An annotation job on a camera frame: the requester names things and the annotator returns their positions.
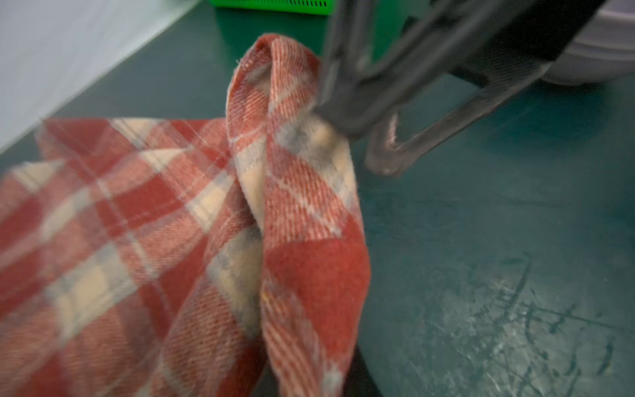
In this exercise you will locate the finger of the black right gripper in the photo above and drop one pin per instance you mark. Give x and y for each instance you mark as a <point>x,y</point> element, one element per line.
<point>499,77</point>
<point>355,93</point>

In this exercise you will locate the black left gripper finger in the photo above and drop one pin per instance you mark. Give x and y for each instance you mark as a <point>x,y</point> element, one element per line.
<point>359,382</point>

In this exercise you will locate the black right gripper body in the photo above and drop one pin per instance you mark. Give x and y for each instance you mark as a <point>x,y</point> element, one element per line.
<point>536,30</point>

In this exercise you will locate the red plaid skirt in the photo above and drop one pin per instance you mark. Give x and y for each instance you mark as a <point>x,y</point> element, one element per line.
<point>147,257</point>

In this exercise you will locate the lilac bowl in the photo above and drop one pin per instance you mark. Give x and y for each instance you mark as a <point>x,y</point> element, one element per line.
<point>601,52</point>

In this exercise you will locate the green plastic basket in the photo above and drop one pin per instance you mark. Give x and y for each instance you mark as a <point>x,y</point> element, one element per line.
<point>310,7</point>

